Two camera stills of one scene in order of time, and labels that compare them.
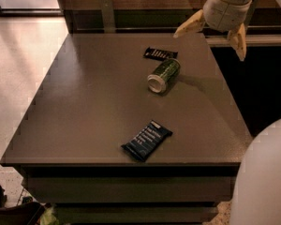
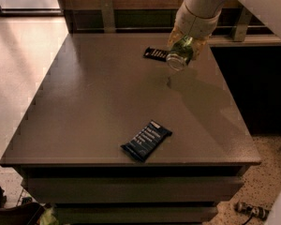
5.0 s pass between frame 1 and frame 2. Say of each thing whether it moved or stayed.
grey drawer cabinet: stayed
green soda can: moved
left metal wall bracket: stayed
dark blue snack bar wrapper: stayed
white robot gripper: moved
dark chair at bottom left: stayed
